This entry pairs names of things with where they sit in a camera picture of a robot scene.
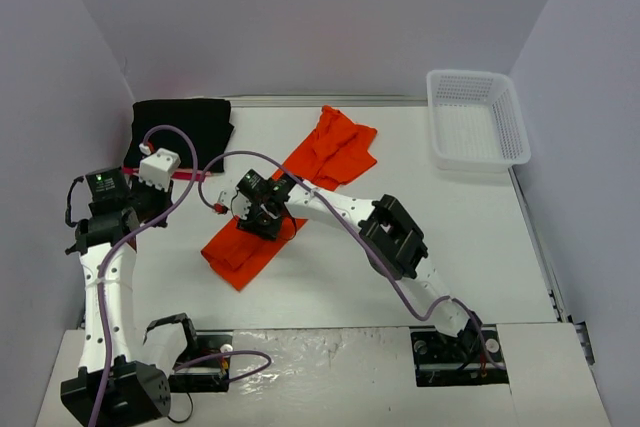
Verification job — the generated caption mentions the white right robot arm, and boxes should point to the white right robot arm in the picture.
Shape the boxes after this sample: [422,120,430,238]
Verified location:
[229,170,480,360]

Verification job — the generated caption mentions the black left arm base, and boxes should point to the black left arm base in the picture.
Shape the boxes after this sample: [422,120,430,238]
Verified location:
[143,324,233,394]

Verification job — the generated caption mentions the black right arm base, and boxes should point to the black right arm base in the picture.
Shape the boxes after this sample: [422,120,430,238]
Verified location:
[410,328,509,388]

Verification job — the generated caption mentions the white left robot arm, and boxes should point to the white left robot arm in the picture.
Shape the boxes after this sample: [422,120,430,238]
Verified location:
[60,168,202,426]

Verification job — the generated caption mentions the magenta folded t shirt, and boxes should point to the magenta folded t shirt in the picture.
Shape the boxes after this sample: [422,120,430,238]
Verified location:
[122,167,192,181]

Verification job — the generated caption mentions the black folded t shirt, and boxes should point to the black folded t shirt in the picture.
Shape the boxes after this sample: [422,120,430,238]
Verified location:
[123,98,234,172]

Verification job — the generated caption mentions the white plastic basket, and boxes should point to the white plastic basket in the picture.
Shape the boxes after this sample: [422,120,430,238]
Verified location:
[426,69,531,173]

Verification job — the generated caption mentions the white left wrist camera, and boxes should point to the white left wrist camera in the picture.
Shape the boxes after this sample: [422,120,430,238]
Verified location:
[137,144,181,192]

